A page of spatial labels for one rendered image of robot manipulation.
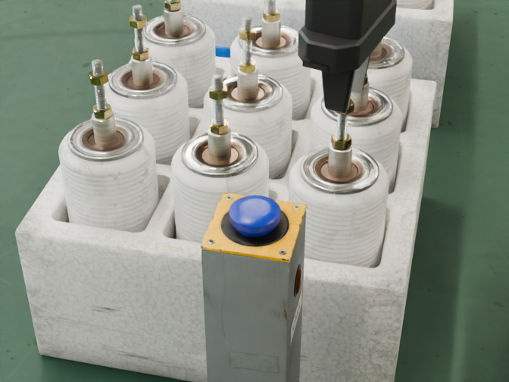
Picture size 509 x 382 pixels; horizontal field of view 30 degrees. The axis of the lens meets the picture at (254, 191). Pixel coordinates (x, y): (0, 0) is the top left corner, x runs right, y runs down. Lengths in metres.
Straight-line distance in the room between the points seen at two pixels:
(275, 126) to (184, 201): 0.14
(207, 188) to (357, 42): 0.22
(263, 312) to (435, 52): 0.70
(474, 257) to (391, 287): 0.34
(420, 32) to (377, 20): 0.55
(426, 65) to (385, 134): 0.42
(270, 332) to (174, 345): 0.26
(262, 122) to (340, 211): 0.16
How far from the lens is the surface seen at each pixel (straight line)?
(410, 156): 1.06
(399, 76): 1.09
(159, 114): 1.03
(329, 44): 0.78
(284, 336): 0.77
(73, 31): 1.72
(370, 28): 0.80
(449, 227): 1.26
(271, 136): 1.01
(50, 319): 1.05
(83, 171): 0.94
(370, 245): 0.93
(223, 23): 1.40
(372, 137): 0.98
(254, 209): 0.73
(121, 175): 0.93
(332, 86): 0.84
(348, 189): 0.88
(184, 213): 0.94
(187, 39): 1.13
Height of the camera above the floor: 0.79
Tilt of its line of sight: 37 degrees down
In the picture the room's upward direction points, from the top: straight up
